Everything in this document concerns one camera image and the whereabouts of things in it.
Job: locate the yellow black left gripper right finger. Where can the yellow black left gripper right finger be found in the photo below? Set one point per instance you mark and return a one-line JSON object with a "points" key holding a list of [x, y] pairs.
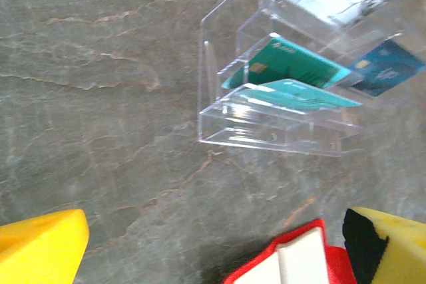
{"points": [[399, 254]]}

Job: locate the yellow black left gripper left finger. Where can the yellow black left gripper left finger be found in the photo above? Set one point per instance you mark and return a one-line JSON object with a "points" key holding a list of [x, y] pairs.
{"points": [[40, 250]]}

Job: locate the red card holder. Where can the red card holder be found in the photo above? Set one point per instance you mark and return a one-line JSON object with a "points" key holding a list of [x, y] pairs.
{"points": [[336, 264]]}

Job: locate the clear acrylic card stand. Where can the clear acrylic card stand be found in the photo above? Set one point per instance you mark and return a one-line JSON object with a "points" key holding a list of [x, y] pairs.
{"points": [[266, 127]]}

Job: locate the blue credit card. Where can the blue credit card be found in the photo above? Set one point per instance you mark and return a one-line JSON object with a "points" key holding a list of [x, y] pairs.
{"points": [[386, 68]]}

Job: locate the light turquoise credit card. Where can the light turquoise credit card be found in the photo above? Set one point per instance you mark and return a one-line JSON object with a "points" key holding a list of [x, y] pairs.
{"points": [[299, 96]]}

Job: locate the dark teal credit card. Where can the dark teal credit card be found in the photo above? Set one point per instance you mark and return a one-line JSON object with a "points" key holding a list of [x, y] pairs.
{"points": [[283, 64]]}

